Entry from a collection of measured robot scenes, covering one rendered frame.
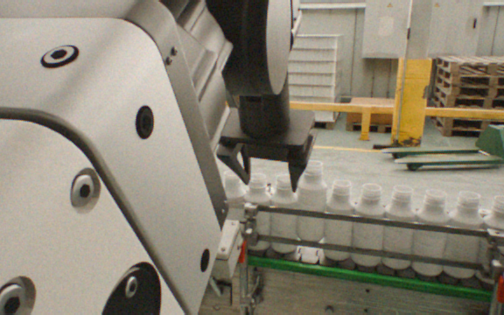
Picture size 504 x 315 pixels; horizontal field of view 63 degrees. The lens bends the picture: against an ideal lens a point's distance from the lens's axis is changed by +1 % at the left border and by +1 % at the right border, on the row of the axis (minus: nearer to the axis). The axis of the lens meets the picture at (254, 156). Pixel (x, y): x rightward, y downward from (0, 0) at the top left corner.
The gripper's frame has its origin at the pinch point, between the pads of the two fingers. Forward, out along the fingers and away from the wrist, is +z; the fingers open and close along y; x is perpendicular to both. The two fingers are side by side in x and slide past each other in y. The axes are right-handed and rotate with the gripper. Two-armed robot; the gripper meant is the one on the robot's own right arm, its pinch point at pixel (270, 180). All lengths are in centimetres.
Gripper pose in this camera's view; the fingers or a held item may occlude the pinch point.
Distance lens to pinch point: 52.2
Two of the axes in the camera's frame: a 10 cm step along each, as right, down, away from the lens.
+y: -9.5, -1.3, 2.9
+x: -3.0, 6.4, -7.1
